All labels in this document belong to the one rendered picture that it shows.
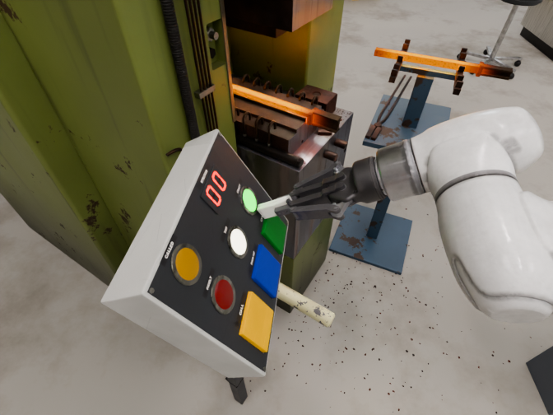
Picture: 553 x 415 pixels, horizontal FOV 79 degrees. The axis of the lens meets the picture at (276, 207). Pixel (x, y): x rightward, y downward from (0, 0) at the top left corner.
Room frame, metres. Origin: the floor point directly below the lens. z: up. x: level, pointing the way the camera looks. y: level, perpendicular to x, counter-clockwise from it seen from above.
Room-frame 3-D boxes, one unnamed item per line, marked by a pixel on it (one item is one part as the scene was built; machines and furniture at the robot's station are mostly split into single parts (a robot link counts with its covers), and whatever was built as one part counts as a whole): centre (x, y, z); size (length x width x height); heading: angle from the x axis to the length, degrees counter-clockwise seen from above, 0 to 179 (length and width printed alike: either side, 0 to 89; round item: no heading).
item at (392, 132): (1.21, -0.56, 0.75); 0.40 x 0.30 x 0.02; 156
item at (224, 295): (0.25, 0.08, 1.09); 0.05 x 0.03 x 0.04; 147
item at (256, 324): (0.24, 0.04, 1.01); 0.07 x 0.05 x 0.07; 172
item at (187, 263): (0.25, 0.12, 1.16); 0.05 x 0.03 x 0.04; 147
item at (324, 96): (1.06, -0.14, 0.95); 0.12 x 0.09 x 0.07; 57
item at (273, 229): (0.44, 0.01, 1.01); 0.07 x 0.05 x 0.07; 172
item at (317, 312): (0.54, 0.02, 0.62); 0.44 x 0.05 x 0.05; 57
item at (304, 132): (0.99, 0.09, 0.96); 0.42 x 0.20 x 0.09; 57
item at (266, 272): (0.34, 0.02, 1.01); 0.07 x 0.05 x 0.07; 172
